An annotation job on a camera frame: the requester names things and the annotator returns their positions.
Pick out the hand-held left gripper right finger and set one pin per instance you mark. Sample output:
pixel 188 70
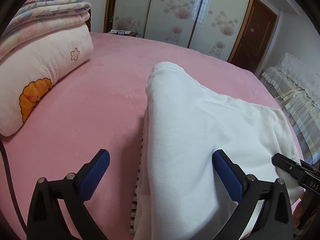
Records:
pixel 227 177

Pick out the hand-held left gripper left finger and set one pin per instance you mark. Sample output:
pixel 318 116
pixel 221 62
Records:
pixel 96 175

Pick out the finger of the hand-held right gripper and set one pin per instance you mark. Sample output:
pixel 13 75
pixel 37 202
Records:
pixel 285 165
pixel 311 168

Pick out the white printed sweatshirt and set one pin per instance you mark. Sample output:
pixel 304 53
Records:
pixel 200 130

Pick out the striped folded garment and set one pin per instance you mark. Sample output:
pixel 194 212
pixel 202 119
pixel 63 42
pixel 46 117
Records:
pixel 136 200

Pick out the pink pillow with orange print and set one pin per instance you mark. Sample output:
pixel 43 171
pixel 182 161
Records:
pixel 45 62

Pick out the brown wooden door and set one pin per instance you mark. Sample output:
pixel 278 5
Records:
pixel 252 37

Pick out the dark wooden nightstand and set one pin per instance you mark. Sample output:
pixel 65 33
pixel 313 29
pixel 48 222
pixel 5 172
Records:
pixel 121 32

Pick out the dark wooden headboard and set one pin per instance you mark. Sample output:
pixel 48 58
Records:
pixel 89 21

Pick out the folded pastel blankets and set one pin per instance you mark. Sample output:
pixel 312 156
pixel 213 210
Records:
pixel 50 7

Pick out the floral sliding door wardrobe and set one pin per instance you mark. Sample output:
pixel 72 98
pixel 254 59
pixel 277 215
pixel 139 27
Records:
pixel 175 10

